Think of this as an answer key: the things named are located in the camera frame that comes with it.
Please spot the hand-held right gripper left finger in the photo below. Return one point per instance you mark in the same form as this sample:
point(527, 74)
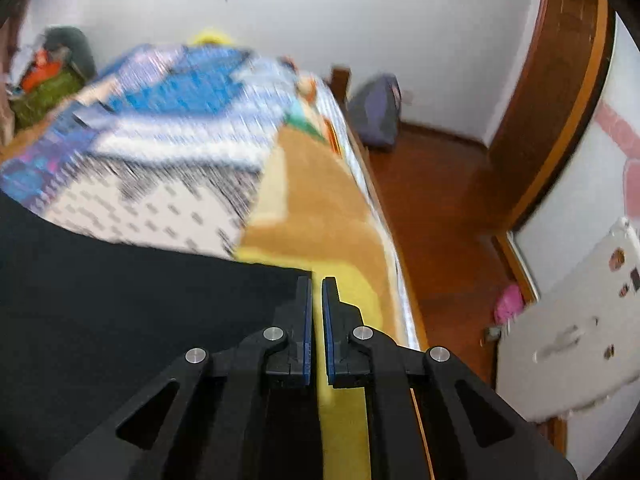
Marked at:
point(306, 340)

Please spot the black pants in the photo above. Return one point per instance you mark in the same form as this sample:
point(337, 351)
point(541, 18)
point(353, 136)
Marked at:
point(100, 310)

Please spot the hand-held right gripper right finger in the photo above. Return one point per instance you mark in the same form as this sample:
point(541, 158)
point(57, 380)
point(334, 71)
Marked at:
point(328, 340)

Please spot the pale patterned bed sheet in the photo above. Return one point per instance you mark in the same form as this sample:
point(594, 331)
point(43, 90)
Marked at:
point(405, 320)

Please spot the green cloth covered box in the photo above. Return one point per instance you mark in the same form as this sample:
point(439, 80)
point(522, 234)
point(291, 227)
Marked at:
point(45, 102)

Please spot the striped brown curtain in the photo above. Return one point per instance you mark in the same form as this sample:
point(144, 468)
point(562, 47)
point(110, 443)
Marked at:
point(5, 110)

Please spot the wooden wardrobe with white doors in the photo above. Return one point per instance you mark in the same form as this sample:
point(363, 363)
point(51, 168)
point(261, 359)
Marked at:
point(575, 185)

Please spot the pink bag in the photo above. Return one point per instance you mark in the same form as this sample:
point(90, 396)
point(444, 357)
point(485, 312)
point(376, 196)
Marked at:
point(507, 305)

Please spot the grey purple backpack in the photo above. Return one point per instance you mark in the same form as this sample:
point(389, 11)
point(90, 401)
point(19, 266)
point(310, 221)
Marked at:
point(375, 110)

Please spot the brown wooden room door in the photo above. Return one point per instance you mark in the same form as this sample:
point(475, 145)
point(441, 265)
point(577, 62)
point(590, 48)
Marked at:
point(550, 60)

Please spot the blue patchwork blanket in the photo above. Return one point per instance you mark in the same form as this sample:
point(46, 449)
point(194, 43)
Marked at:
point(175, 110)

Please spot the yellow brown plush blanket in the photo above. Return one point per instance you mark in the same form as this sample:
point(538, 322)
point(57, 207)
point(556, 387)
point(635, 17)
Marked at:
point(310, 200)

